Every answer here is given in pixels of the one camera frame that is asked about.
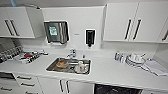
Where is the wire dish rack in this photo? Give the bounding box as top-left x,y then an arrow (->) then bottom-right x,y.
0,45 -> 23,63

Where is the small wall label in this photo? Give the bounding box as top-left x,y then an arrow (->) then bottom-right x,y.
73,31 -> 81,36

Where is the white patterned plate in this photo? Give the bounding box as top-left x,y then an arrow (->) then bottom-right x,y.
73,64 -> 91,74

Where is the orange bowl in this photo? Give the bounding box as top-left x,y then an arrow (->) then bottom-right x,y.
55,59 -> 68,70

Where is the white wall outlet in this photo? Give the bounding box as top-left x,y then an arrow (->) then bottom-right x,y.
100,42 -> 105,50

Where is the steel paper towel dispenser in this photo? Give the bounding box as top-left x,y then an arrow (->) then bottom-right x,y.
43,20 -> 70,45

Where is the small white mug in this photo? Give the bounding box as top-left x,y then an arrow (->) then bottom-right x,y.
119,53 -> 127,65

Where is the white upper wall cabinet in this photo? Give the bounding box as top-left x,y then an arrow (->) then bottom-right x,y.
103,1 -> 168,44
0,6 -> 45,40

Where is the dish soap bottle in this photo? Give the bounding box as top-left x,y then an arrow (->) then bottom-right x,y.
114,50 -> 122,63

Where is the small blue bottle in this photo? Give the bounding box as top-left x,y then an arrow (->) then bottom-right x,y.
9,0 -> 17,8

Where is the black soap dispenser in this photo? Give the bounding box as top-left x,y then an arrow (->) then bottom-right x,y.
84,29 -> 96,50

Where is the white sink base cabinet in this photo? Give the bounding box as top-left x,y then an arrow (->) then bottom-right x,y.
37,77 -> 96,94

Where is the chrome faucet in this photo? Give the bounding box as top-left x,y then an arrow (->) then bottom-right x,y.
66,48 -> 78,59

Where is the steel sink basin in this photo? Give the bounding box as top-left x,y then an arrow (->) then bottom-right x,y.
45,57 -> 93,76

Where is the white drawer stack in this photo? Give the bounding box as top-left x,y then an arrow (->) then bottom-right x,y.
0,73 -> 45,94

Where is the white cup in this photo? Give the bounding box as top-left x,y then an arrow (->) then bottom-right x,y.
77,60 -> 86,72

